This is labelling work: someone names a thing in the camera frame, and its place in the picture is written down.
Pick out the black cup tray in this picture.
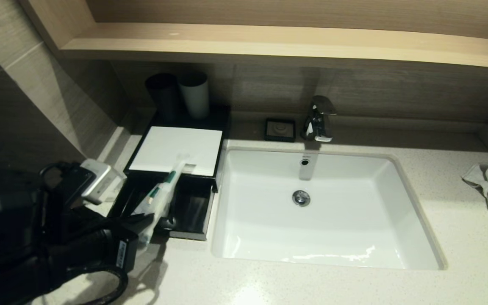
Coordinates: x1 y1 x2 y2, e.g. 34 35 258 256
155 104 232 130

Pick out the black box with white top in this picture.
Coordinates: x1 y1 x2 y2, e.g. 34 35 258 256
125 123 230 183

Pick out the black box drawer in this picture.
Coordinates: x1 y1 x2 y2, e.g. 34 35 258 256
108 172 218 242

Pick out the smooth black arm cable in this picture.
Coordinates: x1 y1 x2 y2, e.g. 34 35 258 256
64 265 129 305

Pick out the chrome faucet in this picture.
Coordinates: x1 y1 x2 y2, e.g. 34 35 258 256
301 95 338 143

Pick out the black square soap dish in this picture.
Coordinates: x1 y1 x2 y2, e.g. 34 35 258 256
264 118 297 143

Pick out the clear toothbrush packet green label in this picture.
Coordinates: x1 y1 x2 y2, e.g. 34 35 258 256
136 160 197 246

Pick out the light wooden shelf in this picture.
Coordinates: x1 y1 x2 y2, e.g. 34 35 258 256
17 0 488 72

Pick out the black plastic cup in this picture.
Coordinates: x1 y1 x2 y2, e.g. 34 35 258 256
145 73 182 123

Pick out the grey plastic cup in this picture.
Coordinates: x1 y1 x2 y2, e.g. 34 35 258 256
179 73 210 119

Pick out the chrome drain stopper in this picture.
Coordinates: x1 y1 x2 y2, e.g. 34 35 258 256
292 190 311 207

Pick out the white ceramic sink basin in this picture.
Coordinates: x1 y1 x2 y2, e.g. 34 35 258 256
211 146 447 271

